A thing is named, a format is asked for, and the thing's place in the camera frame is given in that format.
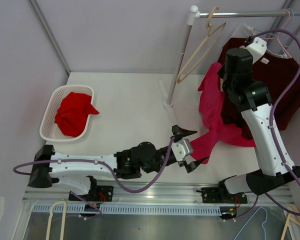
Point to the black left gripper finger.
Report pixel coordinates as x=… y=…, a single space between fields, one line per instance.
x=190 y=167
x=179 y=133

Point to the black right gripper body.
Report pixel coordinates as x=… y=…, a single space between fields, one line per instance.
x=226 y=84

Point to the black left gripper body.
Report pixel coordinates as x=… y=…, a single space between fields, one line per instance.
x=168 y=162

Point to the pink magenta t shirt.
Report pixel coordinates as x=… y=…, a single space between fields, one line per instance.
x=210 y=108

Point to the beige wooden hanger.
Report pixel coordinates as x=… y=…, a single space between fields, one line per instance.
x=205 y=47

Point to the dark maroon t shirt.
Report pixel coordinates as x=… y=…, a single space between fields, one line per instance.
x=277 y=75

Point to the blue wire hanger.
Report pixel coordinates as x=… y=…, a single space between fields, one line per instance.
x=281 y=24

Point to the red t shirt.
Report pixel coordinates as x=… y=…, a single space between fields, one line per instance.
x=73 y=113

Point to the white t shirt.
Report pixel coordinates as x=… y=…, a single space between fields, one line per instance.
x=243 y=31

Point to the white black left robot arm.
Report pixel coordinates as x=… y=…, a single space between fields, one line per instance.
x=77 y=172

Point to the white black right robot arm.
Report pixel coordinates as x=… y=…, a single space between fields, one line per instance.
x=253 y=100

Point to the beige hanger floor right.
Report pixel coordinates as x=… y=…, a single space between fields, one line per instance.
x=291 y=229

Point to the metal clothes rack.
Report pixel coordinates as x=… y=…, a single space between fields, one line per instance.
x=193 y=14

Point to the white plastic laundry basket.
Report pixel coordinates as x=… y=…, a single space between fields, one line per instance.
x=49 y=130

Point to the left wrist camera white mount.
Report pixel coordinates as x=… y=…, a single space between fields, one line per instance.
x=181 y=149

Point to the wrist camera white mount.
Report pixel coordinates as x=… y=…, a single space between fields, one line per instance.
x=181 y=149
x=256 y=46

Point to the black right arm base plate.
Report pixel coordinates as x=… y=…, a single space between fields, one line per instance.
x=216 y=195

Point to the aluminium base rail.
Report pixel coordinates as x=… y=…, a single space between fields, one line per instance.
x=174 y=186

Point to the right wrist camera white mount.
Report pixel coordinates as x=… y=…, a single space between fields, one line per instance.
x=256 y=46

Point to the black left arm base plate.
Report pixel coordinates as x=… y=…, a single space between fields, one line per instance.
x=101 y=193

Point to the white slotted cable duct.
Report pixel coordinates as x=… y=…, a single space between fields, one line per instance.
x=129 y=209

